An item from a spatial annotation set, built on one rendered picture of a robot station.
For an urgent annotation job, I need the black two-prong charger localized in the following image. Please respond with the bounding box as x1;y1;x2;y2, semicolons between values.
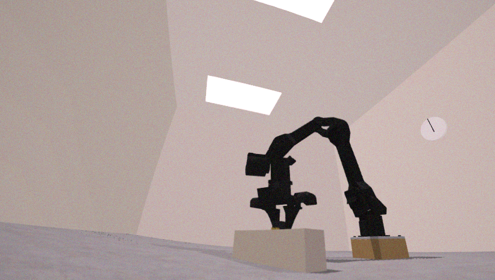
271;221;285;229

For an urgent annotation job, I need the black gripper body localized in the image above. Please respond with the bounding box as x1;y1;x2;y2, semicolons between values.
250;174;317;209

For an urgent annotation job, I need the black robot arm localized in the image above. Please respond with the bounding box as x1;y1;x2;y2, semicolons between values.
245;117;390;237

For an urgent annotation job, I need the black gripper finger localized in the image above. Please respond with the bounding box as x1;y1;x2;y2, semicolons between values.
261;207;280;224
283;205;302;229

